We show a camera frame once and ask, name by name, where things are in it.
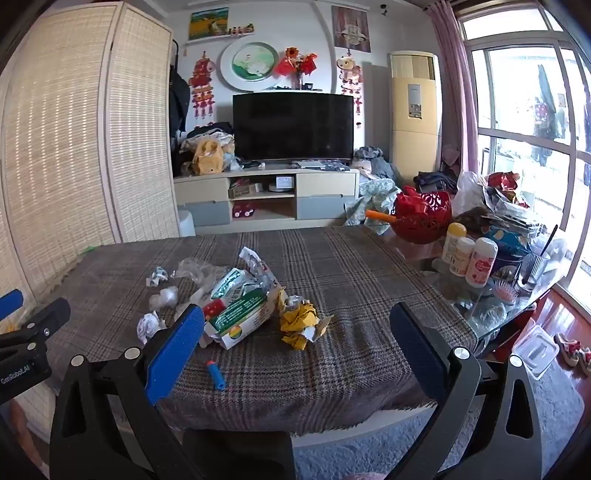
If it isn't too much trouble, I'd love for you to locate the blue patterned tin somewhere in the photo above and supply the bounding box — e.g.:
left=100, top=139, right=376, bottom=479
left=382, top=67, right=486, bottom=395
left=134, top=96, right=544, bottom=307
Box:
left=485, top=226, right=532, bottom=282

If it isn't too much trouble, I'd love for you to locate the red flower decoration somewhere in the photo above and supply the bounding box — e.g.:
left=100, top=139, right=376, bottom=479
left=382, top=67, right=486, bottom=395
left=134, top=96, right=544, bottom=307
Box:
left=276, top=46, right=319, bottom=88

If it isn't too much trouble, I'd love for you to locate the red packaging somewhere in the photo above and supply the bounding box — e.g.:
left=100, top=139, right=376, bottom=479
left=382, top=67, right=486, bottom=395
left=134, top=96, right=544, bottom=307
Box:
left=487, top=171, right=522, bottom=193

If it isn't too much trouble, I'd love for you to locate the blue orange marker cap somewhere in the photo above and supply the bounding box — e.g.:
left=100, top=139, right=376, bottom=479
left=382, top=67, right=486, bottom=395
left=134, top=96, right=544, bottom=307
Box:
left=206, top=360, right=228, bottom=392

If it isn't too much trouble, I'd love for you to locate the pair of slippers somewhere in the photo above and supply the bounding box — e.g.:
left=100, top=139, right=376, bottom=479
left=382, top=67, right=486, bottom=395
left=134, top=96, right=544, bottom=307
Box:
left=554, top=333, right=591, bottom=371

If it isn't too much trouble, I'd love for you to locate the white tissue wad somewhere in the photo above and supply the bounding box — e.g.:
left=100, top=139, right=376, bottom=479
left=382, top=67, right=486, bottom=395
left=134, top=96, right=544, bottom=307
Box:
left=148, top=286, right=180, bottom=309

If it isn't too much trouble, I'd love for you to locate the yellow paper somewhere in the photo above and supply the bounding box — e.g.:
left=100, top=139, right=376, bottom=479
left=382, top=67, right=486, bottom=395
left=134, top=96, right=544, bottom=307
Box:
left=279, top=295, right=334, bottom=352

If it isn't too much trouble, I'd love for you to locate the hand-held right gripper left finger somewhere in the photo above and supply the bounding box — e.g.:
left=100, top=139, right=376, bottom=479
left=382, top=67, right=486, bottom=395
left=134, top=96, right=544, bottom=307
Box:
left=50, top=304, right=206, bottom=480

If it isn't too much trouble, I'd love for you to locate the pink hairbrush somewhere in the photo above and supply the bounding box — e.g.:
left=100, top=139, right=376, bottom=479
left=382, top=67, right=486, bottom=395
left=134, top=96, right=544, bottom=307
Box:
left=492, top=279, right=518, bottom=305

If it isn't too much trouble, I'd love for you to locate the bamboo folding screen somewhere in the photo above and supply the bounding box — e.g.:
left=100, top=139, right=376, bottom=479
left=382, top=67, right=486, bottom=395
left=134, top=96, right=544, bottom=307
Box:
left=0, top=2, right=183, bottom=439

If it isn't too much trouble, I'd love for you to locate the yellow plush toy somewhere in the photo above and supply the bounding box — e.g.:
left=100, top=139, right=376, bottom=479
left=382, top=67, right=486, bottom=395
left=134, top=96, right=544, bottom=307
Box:
left=191, top=138, right=227, bottom=175

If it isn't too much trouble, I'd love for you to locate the landscape painting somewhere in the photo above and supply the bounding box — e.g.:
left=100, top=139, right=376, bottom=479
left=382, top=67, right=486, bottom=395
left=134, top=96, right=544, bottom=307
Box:
left=188, top=8, right=230, bottom=41

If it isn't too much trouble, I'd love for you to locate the cream standing air conditioner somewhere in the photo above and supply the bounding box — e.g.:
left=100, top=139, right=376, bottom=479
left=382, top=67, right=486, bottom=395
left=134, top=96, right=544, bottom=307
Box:
left=388, top=50, right=439, bottom=185

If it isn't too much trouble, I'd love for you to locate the yellow-capped white bottle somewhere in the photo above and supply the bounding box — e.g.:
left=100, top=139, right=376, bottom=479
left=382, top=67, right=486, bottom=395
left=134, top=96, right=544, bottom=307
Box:
left=442, top=222, right=467, bottom=265

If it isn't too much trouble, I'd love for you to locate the glass side table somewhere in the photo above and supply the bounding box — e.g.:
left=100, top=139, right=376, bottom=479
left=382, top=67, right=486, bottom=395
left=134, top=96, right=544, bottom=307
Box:
left=383, top=226, right=568, bottom=333

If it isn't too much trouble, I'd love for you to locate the clear plastic wrap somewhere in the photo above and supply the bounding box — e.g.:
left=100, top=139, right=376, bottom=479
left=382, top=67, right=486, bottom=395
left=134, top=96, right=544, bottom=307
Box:
left=173, top=257, right=218, bottom=288

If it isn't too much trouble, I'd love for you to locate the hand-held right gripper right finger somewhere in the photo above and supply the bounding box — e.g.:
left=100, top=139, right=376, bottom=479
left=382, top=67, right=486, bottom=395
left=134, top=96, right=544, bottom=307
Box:
left=389, top=302, right=542, bottom=480

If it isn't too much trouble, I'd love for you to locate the pile of grey clothes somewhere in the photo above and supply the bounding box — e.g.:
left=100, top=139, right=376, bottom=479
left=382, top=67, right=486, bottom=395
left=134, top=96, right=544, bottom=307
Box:
left=353, top=145, right=402, bottom=185

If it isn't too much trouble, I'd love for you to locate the red basket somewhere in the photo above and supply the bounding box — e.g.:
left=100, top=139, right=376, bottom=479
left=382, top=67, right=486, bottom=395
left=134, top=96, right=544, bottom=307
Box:
left=392, top=187, right=453, bottom=244

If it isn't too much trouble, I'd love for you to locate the white bottle pink label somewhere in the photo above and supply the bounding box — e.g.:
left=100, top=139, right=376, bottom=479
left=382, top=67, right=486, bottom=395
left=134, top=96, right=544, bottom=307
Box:
left=465, top=237, right=498, bottom=288

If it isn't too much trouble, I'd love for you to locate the pile of mixed clothes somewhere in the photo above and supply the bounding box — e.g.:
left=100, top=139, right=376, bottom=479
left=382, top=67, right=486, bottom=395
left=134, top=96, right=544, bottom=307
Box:
left=180, top=122, right=242, bottom=175

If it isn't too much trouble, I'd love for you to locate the beige grey television cabinet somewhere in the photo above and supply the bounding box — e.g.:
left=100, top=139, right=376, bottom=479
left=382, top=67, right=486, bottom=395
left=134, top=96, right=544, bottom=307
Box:
left=173, top=166, right=361, bottom=232

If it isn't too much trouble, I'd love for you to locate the black spoon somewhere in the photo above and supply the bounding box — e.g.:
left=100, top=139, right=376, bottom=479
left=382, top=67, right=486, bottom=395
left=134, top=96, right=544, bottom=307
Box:
left=538, top=224, right=558, bottom=259

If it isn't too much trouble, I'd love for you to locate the white plastic bag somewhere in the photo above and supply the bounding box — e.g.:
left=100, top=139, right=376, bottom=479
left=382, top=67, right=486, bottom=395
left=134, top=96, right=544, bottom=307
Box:
left=455, top=171, right=490, bottom=217

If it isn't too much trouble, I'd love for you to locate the round white wall picture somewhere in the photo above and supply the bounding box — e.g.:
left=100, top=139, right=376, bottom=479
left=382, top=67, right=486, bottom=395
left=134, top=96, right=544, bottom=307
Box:
left=219, top=41, right=280, bottom=90

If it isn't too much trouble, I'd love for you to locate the clear plastic container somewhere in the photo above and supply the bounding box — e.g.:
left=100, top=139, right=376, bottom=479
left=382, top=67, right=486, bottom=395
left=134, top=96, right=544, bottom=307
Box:
left=510, top=325, right=557, bottom=380

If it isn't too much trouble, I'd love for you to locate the large window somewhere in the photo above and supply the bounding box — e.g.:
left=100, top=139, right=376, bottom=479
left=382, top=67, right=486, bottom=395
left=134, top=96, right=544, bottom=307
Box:
left=457, top=0, right=591, bottom=296

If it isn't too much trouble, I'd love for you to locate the black hanging coat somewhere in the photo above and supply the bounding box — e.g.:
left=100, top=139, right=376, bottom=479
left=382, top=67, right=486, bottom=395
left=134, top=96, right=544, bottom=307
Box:
left=168, top=39, right=190, bottom=139

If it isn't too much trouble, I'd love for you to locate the grey plaid tablecloth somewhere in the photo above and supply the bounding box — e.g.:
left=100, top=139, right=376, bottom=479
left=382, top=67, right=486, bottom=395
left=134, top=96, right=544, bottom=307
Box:
left=46, top=226, right=478, bottom=435

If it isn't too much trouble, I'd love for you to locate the pink curtain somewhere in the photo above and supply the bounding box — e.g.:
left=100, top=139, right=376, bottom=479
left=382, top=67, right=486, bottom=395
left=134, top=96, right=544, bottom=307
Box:
left=427, top=0, right=481, bottom=176

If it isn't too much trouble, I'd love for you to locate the black television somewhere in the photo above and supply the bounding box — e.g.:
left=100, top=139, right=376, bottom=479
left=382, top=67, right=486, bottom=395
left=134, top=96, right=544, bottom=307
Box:
left=232, top=91, right=355, bottom=163

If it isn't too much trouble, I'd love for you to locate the white printed wrapper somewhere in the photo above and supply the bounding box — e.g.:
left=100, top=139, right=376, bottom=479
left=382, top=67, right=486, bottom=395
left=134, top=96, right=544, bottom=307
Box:
left=238, top=247, right=279, bottom=296

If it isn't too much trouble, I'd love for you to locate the green cardboard box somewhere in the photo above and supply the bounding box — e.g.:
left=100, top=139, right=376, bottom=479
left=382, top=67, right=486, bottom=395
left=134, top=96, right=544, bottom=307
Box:
left=203, top=286, right=283, bottom=350

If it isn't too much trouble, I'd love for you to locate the pile of dark clothes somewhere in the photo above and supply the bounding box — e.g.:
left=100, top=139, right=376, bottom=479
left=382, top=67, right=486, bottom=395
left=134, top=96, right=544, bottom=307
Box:
left=413, top=171, right=462, bottom=192

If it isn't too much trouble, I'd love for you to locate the glass tumbler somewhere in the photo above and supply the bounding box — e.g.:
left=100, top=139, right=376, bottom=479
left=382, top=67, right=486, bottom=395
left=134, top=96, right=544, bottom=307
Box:
left=517, top=244, right=552, bottom=292

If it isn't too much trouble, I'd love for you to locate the large white paper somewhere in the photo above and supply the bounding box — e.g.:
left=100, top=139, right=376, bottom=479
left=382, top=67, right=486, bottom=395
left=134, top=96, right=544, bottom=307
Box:
left=137, top=312, right=166, bottom=344

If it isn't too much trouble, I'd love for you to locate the brown wall poster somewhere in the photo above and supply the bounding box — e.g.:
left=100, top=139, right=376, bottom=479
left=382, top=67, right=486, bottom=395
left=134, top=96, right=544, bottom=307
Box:
left=331, top=6, right=371, bottom=52

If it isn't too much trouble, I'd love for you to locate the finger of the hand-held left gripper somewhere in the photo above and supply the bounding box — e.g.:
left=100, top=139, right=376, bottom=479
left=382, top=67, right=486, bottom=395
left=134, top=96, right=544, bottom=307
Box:
left=0, top=289, right=25, bottom=319
left=0, top=298, right=71, bottom=365

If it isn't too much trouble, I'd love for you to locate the red hanging ornament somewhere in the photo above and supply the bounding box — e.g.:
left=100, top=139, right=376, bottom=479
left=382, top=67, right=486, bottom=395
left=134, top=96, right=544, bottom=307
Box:
left=336, top=54, right=365, bottom=125
left=189, top=53, right=218, bottom=127

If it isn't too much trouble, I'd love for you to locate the white bottle cream label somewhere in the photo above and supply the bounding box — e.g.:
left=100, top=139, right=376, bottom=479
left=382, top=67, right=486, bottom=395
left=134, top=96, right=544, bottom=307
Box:
left=450, top=236, right=476, bottom=277

